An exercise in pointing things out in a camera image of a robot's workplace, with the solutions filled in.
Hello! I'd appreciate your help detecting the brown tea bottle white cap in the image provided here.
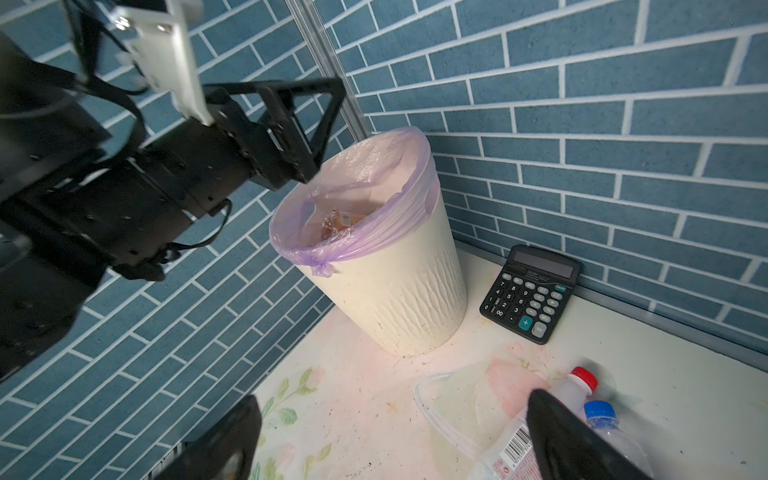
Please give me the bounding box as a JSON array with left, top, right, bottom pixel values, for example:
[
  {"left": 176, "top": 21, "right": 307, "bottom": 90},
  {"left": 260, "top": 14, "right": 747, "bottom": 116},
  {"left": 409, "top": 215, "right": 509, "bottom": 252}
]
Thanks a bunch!
[{"left": 321, "top": 210, "right": 366, "bottom": 241}]

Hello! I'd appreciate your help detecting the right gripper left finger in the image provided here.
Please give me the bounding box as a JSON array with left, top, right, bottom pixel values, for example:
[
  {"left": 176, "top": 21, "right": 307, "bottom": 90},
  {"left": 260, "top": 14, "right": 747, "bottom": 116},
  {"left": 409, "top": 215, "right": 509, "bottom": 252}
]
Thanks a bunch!
[{"left": 149, "top": 394, "right": 262, "bottom": 480}]

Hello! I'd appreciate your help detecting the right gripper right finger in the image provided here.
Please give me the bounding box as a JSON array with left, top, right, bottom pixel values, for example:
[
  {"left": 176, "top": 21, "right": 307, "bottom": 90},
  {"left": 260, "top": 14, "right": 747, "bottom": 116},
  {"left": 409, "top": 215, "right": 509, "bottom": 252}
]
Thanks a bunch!
[{"left": 526, "top": 389, "right": 648, "bottom": 479}]

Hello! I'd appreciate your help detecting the clear plastic film on table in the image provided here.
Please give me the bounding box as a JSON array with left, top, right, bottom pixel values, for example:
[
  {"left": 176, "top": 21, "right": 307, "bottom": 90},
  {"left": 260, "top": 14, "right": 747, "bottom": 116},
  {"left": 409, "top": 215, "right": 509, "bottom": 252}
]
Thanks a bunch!
[{"left": 413, "top": 358, "right": 550, "bottom": 460}]

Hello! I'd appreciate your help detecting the white bin with pink liner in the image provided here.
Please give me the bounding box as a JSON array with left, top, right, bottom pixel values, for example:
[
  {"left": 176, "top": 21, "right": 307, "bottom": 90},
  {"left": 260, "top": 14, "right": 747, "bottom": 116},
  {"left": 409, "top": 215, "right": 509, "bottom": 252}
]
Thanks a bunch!
[{"left": 269, "top": 127, "right": 468, "bottom": 356}]

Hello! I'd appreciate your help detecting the white bottle with red cap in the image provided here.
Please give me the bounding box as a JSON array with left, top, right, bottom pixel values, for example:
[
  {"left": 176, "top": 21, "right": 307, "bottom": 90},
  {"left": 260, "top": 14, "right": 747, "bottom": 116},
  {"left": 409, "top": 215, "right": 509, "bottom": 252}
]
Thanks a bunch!
[{"left": 468, "top": 367, "right": 599, "bottom": 480}]

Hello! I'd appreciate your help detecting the clear bottle blue label blue cap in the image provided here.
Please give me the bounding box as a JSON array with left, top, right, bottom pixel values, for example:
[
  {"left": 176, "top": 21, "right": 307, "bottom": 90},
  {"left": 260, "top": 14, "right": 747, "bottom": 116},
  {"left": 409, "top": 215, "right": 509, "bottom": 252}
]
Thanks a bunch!
[{"left": 584, "top": 401, "right": 654, "bottom": 479}]

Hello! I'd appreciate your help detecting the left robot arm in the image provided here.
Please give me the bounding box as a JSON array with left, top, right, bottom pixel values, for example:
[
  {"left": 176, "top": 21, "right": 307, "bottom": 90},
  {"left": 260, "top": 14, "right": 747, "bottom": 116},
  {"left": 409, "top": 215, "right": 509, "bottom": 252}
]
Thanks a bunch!
[{"left": 1, "top": 37, "right": 346, "bottom": 378}]

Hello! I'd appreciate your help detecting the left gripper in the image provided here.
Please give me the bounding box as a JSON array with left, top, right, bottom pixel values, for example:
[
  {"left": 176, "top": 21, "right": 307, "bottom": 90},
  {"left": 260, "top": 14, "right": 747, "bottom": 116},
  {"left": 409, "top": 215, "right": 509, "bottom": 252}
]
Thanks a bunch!
[{"left": 53, "top": 76, "right": 348, "bottom": 283}]

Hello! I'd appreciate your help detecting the black desk calculator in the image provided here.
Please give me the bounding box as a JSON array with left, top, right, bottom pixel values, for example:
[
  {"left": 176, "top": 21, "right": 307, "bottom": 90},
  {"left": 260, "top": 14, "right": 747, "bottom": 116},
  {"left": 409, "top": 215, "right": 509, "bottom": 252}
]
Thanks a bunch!
[{"left": 479, "top": 245, "right": 583, "bottom": 345}]

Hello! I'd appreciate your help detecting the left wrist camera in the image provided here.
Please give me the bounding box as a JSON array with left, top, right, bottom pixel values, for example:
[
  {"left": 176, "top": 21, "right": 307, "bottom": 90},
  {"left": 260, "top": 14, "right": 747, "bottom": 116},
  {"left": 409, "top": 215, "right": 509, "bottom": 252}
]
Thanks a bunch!
[{"left": 108, "top": 0, "right": 214, "bottom": 126}]

